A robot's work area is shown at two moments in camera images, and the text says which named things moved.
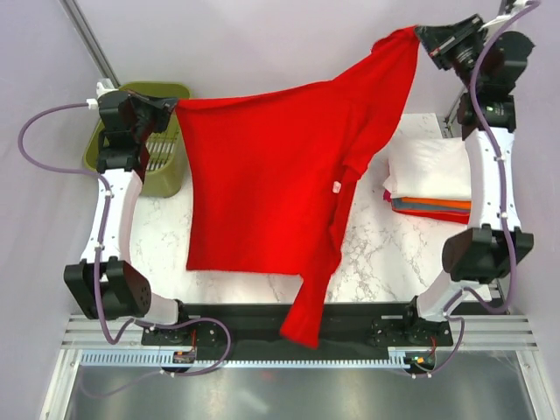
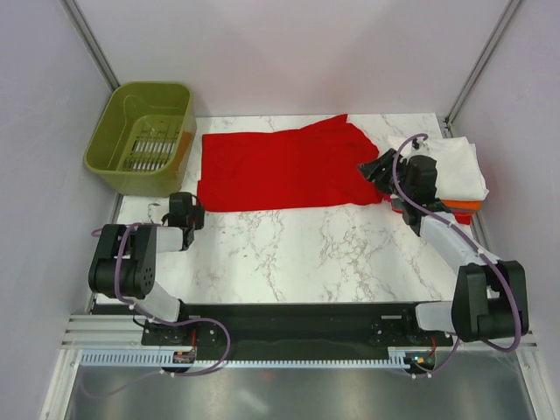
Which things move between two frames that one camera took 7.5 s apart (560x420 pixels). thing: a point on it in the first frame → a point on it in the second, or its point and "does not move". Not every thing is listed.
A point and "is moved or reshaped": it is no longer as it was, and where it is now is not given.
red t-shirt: [271, 175] is moved or reshaped
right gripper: [441, 41] → [390, 160]
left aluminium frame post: [88, 40] does not move
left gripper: [162, 108] → [199, 213]
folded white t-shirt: [433, 168] does not move
